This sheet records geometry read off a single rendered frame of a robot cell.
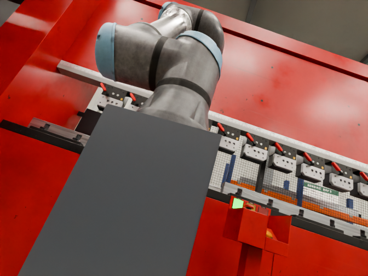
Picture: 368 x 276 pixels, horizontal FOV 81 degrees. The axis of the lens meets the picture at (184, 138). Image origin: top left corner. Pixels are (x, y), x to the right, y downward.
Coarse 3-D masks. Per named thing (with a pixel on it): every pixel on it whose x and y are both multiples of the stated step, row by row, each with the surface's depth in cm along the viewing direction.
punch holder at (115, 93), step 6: (108, 84) 143; (108, 90) 141; (114, 90) 142; (120, 90) 143; (102, 96) 139; (108, 96) 140; (114, 96) 140; (120, 96) 141; (126, 96) 144; (102, 102) 137; (108, 102) 138; (114, 102) 138; (120, 102) 139; (102, 108) 140
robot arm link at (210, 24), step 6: (204, 12) 74; (210, 12) 75; (204, 18) 73; (210, 18) 74; (216, 18) 75; (204, 24) 73; (210, 24) 74; (216, 24) 75; (198, 30) 74; (204, 30) 74; (210, 30) 74; (216, 30) 75; (222, 30) 78; (210, 36) 75; (216, 36) 76; (222, 36) 78; (216, 42) 77; (222, 42) 79; (222, 48) 81
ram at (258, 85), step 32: (128, 0) 172; (96, 32) 156; (224, 32) 173; (224, 64) 162; (256, 64) 166; (288, 64) 171; (224, 96) 152; (256, 96) 155; (288, 96) 159; (320, 96) 163; (352, 96) 168; (288, 128) 150; (320, 128) 153; (352, 128) 157
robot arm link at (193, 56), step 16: (192, 32) 43; (160, 48) 41; (176, 48) 41; (192, 48) 41; (208, 48) 41; (160, 64) 41; (176, 64) 40; (192, 64) 40; (208, 64) 41; (192, 80) 38; (208, 80) 40
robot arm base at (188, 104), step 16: (160, 80) 40; (176, 80) 38; (160, 96) 36; (176, 96) 36; (192, 96) 37; (208, 96) 40; (144, 112) 35; (160, 112) 34; (176, 112) 34; (192, 112) 35; (208, 112) 42; (208, 128) 38
